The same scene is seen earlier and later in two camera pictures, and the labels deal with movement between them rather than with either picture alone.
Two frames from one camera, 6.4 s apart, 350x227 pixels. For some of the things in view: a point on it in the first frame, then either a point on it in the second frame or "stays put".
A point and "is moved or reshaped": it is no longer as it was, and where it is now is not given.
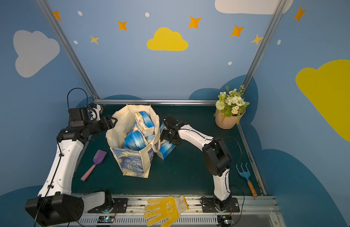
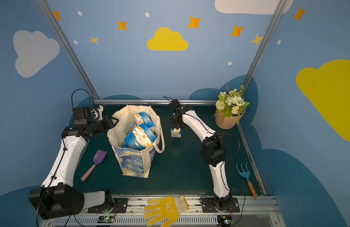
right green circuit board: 225,221 stays put
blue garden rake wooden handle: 246,174 stays put
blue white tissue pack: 135,141 is moved or reshaped
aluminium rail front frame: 256,210 stays put
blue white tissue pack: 162,127 is moved or reshaped
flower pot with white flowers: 230,108 stays put
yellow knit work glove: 169,208 stays put
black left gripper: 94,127 stays put
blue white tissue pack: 166,148 → 138,139
